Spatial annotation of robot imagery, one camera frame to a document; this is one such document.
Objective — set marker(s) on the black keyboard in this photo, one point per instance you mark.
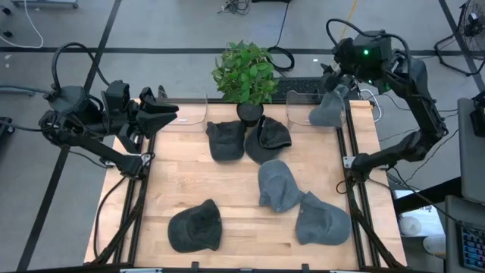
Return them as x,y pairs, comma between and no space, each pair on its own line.
299,88

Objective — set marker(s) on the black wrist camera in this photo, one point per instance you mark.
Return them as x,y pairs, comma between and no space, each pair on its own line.
344,51
115,95

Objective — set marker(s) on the black table frame rail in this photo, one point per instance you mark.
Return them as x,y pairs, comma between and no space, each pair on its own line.
358,212
132,212

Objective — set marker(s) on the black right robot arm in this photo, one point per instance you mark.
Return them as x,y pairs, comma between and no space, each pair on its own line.
424,112

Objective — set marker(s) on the grey-blue floor bar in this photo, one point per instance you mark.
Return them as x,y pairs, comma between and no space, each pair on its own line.
17,90

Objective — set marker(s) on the dark grey cap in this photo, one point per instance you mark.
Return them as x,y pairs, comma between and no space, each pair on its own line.
226,140
267,140
195,231

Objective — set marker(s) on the colourful keyboard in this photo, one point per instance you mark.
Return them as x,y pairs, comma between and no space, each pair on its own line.
473,246

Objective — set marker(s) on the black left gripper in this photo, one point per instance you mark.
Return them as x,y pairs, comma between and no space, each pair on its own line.
130,119

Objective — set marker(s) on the green leafy plant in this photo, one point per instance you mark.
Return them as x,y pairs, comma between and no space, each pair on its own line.
246,72

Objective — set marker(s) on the black floor fan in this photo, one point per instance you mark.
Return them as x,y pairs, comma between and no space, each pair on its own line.
471,26

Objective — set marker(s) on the light grey cap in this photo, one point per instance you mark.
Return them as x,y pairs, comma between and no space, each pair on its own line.
327,112
278,186
322,223

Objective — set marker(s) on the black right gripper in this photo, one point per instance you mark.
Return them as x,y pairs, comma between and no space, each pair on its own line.
373,57

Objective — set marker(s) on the black base with silver boxes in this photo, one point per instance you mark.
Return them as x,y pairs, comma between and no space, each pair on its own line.
5,127

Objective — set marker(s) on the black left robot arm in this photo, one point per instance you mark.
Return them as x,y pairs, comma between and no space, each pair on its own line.
98,149

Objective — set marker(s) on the black plant pot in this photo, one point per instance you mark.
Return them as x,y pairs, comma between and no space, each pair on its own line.
250,113

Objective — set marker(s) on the white paper roll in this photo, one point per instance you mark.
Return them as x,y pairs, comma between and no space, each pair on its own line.
409,225
433,244

